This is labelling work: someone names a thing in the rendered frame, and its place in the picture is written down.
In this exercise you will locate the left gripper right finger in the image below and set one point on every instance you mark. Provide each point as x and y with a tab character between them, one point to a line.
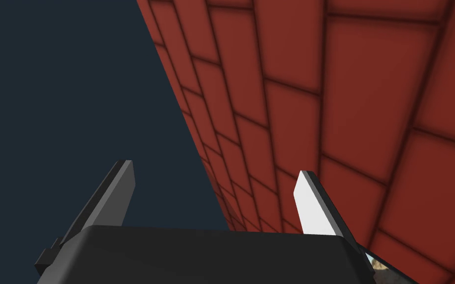
316	209

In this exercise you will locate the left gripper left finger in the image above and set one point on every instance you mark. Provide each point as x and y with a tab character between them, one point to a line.
109	201

